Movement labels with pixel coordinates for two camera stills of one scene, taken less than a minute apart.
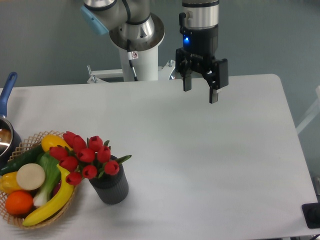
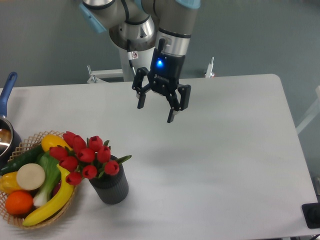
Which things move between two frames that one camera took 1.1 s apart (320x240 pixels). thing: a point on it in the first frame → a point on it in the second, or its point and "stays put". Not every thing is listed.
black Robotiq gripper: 199,49 → 164,76
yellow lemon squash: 50,140 stays put
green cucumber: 29,156 stays put
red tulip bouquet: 87,160 stays put
